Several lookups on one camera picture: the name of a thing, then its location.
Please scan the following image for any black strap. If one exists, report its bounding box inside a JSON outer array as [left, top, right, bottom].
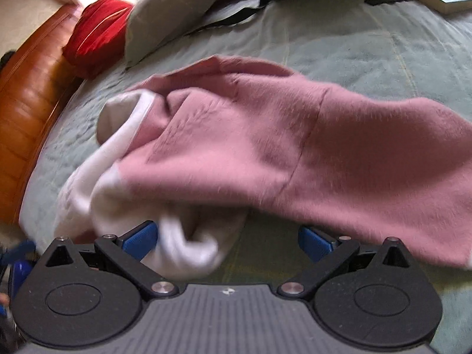
[[364, 0, 412, 7]]

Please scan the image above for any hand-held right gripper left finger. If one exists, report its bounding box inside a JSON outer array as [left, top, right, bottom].
[[43, 220, 179, 301]]

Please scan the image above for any red pillow with piping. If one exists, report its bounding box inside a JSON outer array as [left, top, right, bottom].
[[62, 0, 135, 78]]

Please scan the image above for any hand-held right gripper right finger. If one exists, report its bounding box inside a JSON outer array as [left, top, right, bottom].
[[276, 223, 412, 300]]

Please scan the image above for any pink and white sweater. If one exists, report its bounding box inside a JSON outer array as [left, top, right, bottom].
[[53, 55, 472, 279]]

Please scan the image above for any wooden headboard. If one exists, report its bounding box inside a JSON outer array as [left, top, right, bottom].
[[0, 4, 83, 225]]

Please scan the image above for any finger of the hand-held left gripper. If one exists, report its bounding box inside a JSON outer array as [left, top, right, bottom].
[[0, 241, 37, 265], [10, 260, 34, 298]]

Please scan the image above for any white fleece cloth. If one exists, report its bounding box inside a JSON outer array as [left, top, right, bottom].
[[201, 0, 270, 32]]

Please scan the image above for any grey pillow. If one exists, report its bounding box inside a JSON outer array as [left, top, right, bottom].
[[124, 0, 240, 69]]

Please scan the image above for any green plaid blanket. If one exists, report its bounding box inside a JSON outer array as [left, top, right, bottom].
[[18, 0, 472, 340]]

